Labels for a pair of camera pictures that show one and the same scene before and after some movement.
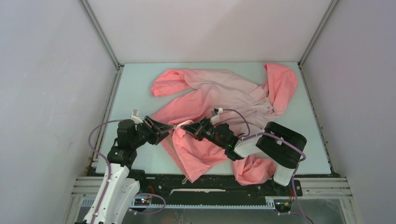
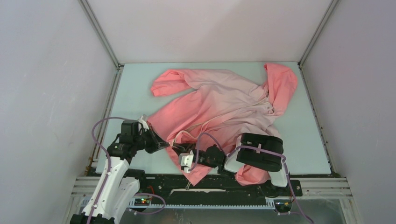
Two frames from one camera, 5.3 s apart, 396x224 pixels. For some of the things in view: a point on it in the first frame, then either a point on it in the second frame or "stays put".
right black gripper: x=197 y=128 to x=185 y=147
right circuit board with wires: x=283 y=205 stays put
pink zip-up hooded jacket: x=242 y=107 stays put
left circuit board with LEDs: x=141 y=201 stays put
